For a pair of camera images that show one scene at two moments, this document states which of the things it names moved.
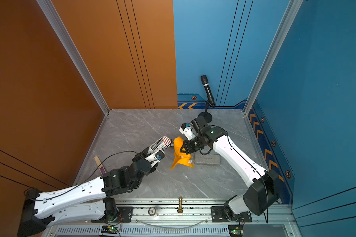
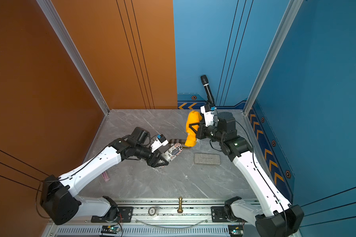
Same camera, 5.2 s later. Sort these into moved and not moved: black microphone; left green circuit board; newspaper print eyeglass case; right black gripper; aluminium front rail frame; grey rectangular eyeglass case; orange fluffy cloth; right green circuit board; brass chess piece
Moved: newspaper print eyeglass case; orange fluffy cloth; right black gripper
Not moved: black microphone; right green circuit board; brass chess piece; left green circuit board; aluminium front rail frame; grey rectangular eyeglass case
